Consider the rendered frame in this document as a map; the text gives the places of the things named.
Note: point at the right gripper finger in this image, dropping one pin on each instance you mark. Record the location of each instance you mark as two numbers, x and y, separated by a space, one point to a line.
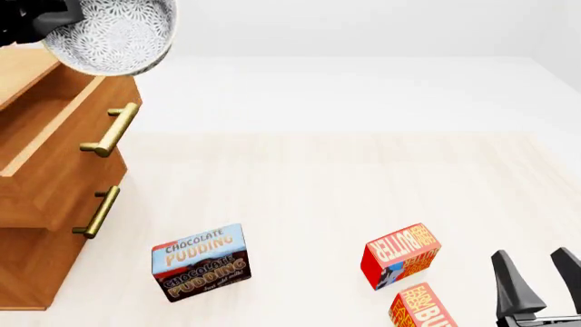
513 293
573 276

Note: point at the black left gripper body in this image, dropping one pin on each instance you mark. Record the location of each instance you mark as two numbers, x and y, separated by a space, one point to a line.
16 20

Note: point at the white patterned bowl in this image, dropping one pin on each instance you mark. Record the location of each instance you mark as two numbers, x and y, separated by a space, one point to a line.
120 37

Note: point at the chocolate pudding box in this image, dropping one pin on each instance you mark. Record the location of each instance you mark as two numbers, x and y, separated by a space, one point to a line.
199 262

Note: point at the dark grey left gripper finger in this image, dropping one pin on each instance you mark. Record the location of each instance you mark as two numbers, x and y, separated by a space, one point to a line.
53 23

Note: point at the open wooden drawer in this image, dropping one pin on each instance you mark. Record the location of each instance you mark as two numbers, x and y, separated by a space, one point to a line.
77 160

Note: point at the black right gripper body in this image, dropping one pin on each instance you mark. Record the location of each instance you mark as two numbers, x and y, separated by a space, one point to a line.
540 322

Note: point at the red butter box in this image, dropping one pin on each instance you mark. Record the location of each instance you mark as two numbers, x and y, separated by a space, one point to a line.
420 308
399 253

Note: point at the wooden cabinet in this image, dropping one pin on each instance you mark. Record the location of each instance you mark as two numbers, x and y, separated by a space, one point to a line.
27 272

